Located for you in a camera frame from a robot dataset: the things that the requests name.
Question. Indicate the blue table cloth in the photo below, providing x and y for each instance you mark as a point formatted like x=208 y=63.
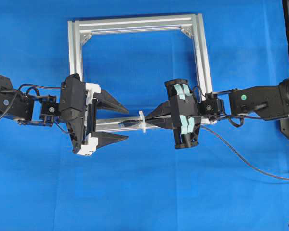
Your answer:
x=144 y=183

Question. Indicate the aluminium extrusion square frame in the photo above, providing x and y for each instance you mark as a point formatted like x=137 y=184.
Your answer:
x=80 y=31

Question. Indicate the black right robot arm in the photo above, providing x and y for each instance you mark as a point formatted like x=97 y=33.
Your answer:
x=268 y=102

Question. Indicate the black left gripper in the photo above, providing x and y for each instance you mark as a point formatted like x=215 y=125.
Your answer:
x=75 y=97

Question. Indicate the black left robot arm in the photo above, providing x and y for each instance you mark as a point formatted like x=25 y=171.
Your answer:
x=31 y=108

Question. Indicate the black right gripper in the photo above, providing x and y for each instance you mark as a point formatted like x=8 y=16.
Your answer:
x=180 y=114

